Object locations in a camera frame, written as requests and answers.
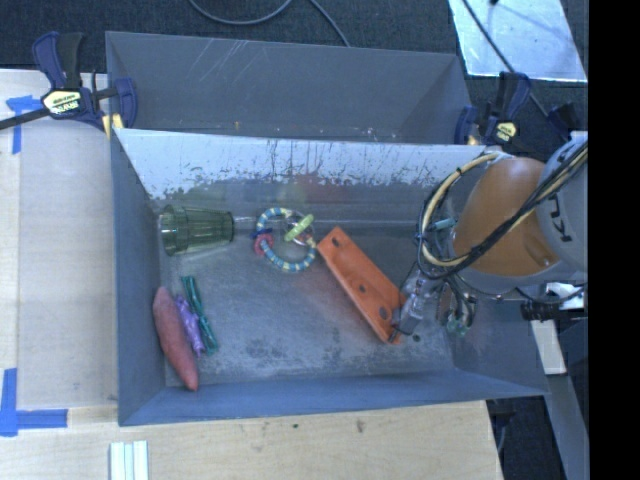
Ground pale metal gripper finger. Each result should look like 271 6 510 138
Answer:
397 301 427 338
402 273 433 310

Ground orange-red flat block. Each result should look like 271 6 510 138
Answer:
315 225 407 345

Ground grey metal bin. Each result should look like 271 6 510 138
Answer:
104 30 552 428

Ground teal green plastic sticks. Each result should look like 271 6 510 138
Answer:
180 274 220 355

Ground purple toy figure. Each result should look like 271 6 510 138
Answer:
174 293 207 359

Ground clear green plastic cup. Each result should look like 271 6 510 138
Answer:
158 203 236 258

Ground red-brown toy sweet potato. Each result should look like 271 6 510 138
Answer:
151 285 200 393

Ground pale wood board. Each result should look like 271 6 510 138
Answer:
16 123 120 410

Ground blue and yellow striped ring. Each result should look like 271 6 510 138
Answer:
253 206 319 275

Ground small lime green ring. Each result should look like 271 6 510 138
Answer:
283 212 316 243

